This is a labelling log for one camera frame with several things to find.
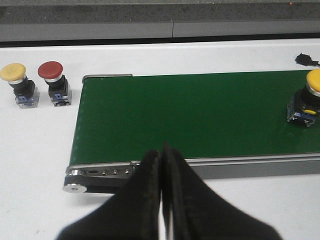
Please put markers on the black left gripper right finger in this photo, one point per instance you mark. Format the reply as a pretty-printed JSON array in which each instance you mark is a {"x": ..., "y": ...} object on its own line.
[{"x": 192, "y": 211}]

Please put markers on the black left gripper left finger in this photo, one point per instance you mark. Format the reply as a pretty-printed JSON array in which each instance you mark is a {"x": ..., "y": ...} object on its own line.
[{"x": 131, "y": 214}]

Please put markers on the green conveyor belt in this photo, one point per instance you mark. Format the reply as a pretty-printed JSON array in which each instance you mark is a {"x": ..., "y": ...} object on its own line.
[{"x": 202, "y": 115}]

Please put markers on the red mushroom push button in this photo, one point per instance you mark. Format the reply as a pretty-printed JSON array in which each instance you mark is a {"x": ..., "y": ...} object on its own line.
[{"x": 59, "y": 89}]

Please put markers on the yellow mushroom push button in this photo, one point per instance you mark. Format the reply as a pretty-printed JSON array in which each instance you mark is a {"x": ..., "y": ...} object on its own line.
[
  {"x": 304, "y": 106},
  {"x": 26, "y": 93}
]

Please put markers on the grey stone counter slab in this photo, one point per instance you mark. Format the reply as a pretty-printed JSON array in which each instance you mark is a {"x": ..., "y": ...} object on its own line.
[{"x": 53, "y": 20}]

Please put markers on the aluminium conveyor side rail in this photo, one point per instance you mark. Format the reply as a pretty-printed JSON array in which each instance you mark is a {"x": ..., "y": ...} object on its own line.
[{"x": 109, "y": 177}]

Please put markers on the black cable connector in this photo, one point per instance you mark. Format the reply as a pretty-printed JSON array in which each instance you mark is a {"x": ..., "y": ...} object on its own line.
[{"x": 306, "y": 60}]

